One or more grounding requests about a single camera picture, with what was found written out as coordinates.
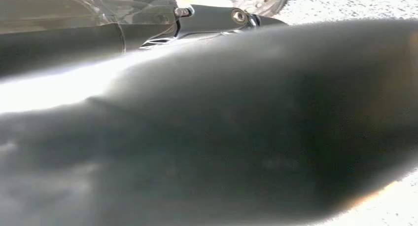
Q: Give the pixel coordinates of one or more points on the round perforated metal disc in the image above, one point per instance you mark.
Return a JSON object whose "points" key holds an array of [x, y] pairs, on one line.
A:
{"points": [[261, 0]]}

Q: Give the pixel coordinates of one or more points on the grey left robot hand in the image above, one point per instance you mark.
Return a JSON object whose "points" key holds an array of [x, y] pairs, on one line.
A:
{"points": [[248, 120]]}

